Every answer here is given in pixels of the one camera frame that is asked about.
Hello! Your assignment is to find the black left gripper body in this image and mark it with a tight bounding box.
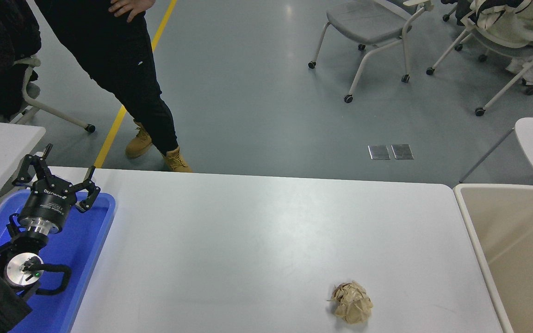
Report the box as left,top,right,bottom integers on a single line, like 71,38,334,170
18,179,78,228

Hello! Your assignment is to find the tan paper ball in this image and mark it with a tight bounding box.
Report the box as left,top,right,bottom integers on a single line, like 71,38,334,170
327,280,374,325

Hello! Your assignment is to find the person's left hand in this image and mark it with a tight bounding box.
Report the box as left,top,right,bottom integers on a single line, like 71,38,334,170
108,0,155,23

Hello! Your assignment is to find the blue plastic tray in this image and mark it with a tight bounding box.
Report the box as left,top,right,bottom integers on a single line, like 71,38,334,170
0,190,117,333

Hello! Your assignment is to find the white chair with castors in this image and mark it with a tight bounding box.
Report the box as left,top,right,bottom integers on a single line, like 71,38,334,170
10,55,97,134

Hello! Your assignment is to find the person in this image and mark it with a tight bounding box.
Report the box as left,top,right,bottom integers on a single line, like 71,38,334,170
34,0,193,173

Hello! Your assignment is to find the silver floor plate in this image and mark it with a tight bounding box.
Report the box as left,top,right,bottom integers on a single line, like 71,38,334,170
390,144,414,160
367,144,391,160

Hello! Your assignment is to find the grey seat wheeled chair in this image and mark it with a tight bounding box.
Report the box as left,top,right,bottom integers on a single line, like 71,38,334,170
308,0,434,104

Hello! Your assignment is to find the large pale plastic bin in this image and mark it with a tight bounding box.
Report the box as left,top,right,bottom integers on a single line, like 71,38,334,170
452,183,533,333

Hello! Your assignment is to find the cream jacket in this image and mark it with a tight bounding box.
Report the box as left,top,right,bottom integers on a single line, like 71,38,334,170
468,0,533,49

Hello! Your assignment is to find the white frame wheeled chair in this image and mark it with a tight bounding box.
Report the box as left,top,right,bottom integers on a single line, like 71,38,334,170
426,0,533,117

